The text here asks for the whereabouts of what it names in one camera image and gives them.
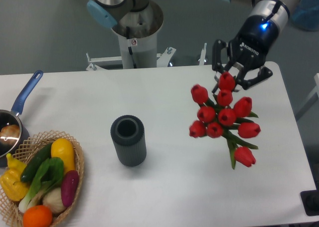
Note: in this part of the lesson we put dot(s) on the blue translucent container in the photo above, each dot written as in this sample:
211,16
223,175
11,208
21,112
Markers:
306,15

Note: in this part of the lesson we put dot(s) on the black device at edge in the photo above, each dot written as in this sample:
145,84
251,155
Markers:
310,200

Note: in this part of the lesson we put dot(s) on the white metal frame bracket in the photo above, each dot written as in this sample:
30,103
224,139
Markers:
165,59

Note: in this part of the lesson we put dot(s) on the yellow bell pepper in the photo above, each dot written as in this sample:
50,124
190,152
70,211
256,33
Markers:
10,181

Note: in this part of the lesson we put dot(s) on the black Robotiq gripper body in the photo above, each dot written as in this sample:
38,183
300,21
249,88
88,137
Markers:
250,46

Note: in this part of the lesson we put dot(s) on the white furniture leg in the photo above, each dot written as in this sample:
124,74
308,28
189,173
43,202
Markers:
309,101

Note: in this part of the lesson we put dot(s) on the dark grey ribbed vase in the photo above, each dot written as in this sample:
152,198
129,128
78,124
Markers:
128,135

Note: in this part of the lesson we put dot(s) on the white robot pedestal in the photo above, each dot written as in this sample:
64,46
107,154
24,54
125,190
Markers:
137,34

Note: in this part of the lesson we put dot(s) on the green bok choy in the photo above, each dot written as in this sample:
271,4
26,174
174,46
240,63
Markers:
48,176

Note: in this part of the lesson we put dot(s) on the red tulip bouquet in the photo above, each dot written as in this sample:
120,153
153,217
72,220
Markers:
216,118

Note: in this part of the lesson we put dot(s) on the yellow squash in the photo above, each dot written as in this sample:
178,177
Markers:
63,149

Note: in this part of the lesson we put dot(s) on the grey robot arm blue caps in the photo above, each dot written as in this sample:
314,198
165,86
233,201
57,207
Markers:
108,14

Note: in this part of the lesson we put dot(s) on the brown bread roll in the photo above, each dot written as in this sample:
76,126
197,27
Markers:
9,135

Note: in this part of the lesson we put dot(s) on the orange fruit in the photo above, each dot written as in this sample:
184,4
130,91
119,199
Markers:
37,216

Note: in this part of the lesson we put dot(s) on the beige garlic bulb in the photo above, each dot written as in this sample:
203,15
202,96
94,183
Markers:
53,201

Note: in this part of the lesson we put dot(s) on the purple sweet potato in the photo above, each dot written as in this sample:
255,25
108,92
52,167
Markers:
68,187

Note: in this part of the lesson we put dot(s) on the green cucumber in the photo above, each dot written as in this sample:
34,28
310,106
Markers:
30,170

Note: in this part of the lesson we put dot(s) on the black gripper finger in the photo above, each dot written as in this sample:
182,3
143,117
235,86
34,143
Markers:
217,48
263,74

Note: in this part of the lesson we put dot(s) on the blue handled saucepan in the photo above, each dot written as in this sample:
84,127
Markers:
10,117

